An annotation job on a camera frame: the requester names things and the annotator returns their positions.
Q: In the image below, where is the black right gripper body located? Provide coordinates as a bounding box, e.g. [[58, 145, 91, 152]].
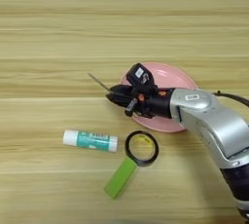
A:
[[124, 84, 177, 120]]

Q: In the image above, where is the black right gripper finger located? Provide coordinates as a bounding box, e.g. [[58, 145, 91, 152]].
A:
[[109, 83, 134, 95], [105, 92, 136, 109]]

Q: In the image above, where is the orange handled small screwdriver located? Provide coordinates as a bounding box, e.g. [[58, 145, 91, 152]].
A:
[[87, 72, 113, 93]]

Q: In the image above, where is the pink oval plate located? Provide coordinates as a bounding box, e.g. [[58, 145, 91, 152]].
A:
[[119, 61, 198, 133]]

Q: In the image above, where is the white teal glue stick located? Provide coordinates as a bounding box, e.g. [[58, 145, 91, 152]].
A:
[[62, 129, 120, 153]]

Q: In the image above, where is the black magnifying glass ring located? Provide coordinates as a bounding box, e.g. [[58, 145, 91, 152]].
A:
[[124, 131, 160, 168]]

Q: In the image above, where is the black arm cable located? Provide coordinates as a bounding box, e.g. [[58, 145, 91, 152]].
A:
[[212, 90, 249, 108]]

